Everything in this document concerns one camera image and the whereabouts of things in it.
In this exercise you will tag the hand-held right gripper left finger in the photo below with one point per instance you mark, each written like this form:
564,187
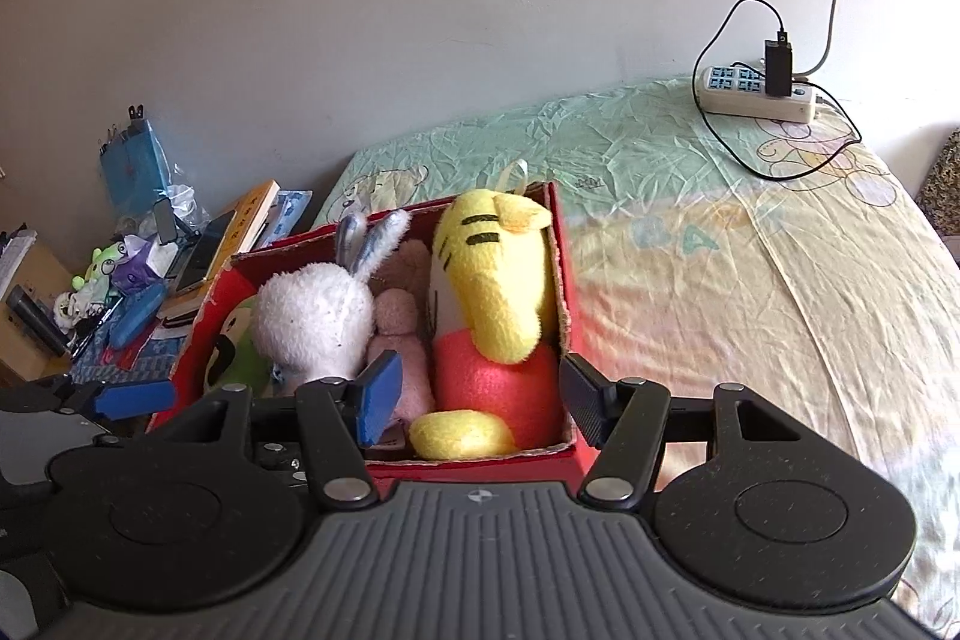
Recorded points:
379,396

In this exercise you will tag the purple white packet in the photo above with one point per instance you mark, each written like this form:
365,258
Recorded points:
139,265

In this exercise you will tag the white power strip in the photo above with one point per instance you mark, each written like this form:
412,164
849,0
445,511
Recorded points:
742,104

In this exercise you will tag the pink plush toy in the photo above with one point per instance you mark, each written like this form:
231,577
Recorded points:
409,370

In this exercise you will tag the yellow tiger plush toy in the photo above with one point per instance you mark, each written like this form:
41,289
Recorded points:
495,280

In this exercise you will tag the black charger adapter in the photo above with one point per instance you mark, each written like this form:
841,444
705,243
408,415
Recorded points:
778,70

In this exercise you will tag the clear plastic bag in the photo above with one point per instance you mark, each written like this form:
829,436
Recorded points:
186,201

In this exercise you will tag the red cardboard box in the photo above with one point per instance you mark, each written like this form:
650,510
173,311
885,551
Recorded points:
487,466

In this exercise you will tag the smartphone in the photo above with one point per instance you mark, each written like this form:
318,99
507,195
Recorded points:
202,254

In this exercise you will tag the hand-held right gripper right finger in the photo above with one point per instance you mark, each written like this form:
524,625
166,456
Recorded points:
581,404

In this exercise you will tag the blue patterned cloth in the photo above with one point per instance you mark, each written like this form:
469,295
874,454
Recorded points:
142,362

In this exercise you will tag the blue glasses case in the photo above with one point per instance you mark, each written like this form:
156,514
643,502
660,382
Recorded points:
139,314

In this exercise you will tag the yellow cover book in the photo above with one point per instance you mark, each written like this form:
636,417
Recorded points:
251,209

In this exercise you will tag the leopard print cloth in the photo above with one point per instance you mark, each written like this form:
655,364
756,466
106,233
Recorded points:
946,183

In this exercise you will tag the black clip stand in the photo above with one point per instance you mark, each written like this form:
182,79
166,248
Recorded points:
166,220

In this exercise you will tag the green plush toy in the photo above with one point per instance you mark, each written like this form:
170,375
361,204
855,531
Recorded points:
251,347

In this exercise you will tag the white rabbit plush toy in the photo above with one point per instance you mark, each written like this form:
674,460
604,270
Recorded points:
315,310

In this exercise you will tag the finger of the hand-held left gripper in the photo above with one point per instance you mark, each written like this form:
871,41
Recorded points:
139,400

